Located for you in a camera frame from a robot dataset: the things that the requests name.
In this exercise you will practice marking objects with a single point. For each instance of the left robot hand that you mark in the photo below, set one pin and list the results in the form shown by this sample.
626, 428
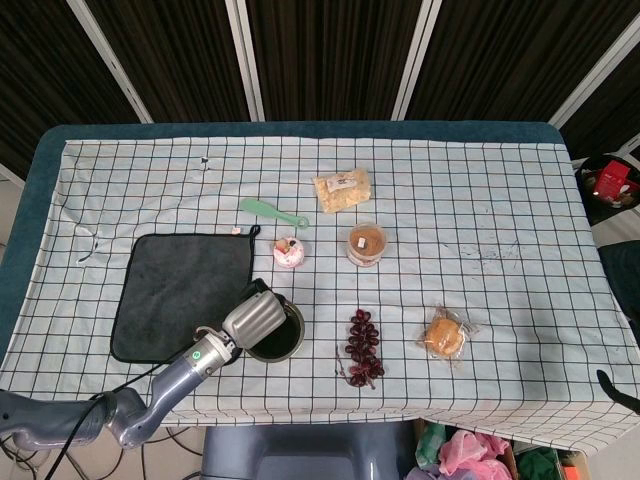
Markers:
252, 320

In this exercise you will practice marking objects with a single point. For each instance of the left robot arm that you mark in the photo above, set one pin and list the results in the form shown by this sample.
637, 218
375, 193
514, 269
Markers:
175, 380

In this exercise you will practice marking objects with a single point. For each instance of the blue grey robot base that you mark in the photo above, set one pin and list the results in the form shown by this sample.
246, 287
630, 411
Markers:
300, 450

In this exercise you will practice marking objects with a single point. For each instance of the metal bowl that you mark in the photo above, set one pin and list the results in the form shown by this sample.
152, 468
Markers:
277, 342

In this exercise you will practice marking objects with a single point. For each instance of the pink toy donut cake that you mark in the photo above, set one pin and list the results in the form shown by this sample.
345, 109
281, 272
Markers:
289, 252

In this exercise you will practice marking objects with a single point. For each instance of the grey towel black trim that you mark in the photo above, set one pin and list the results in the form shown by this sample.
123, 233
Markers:
175, 290

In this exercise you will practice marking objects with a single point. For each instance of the bunch of red grapes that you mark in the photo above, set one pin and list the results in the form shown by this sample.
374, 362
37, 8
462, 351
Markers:
362, 340

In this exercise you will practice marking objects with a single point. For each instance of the clear plastic jar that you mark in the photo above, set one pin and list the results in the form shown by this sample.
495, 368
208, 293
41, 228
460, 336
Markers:
367, 242

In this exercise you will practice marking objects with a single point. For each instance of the clear bag of snacks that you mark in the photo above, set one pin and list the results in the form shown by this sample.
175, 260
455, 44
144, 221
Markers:
342, 190

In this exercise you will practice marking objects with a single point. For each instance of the packaged round bread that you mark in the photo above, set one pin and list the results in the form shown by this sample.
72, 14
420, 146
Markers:
444, 337

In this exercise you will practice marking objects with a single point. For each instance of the teal padded table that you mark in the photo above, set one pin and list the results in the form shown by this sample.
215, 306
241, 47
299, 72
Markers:
300, 129

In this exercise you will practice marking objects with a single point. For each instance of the white checked tablecloth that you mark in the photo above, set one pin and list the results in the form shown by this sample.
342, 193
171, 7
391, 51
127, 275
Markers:
450, 250

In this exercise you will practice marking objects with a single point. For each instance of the green plastic bag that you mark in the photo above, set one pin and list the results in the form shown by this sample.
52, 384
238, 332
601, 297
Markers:
432, 442

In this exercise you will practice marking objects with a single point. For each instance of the pink plastic bag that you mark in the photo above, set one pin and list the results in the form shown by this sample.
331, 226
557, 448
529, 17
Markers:
470, 455

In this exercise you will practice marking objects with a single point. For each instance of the black bin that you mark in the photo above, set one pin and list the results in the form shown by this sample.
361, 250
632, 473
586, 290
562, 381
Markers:
595, 210

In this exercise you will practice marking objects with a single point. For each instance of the dark green chair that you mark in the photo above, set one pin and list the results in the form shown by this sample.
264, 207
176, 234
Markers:
622, 275

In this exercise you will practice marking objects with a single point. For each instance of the red box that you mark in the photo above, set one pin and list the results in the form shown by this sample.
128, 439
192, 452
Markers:
611, 180

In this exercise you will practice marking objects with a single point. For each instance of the white partition post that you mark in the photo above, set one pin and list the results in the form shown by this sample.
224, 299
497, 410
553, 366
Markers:
595, 70
415, 60
115, 70
245, 60

